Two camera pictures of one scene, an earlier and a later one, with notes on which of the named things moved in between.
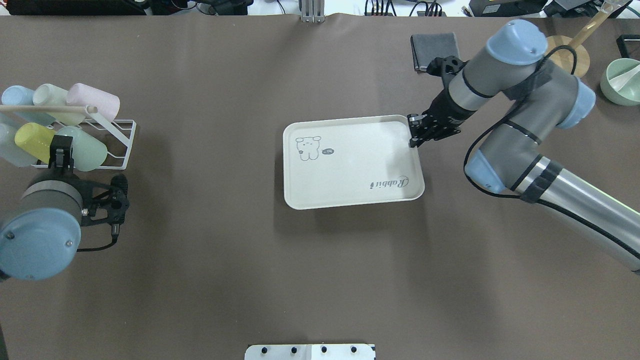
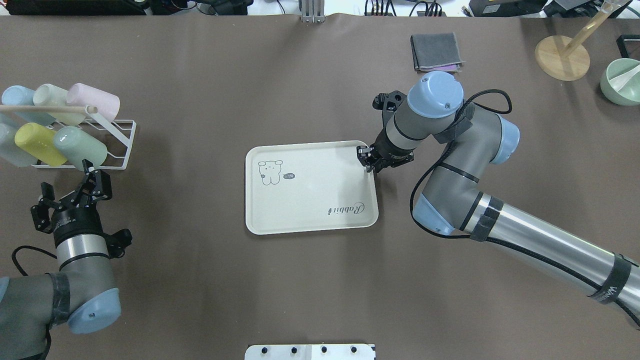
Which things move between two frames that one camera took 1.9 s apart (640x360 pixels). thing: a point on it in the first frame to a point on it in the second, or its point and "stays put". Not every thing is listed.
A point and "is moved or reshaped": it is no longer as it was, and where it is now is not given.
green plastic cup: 89,153 stays put
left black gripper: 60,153 to 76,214
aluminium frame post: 313,11 stays put
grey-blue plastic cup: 12,153 stays put
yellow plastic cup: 35,138 stays put
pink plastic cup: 108,104 stays put
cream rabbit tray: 342,162 is moved or reshaped
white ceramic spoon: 618,82 stays put
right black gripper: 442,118 to 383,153
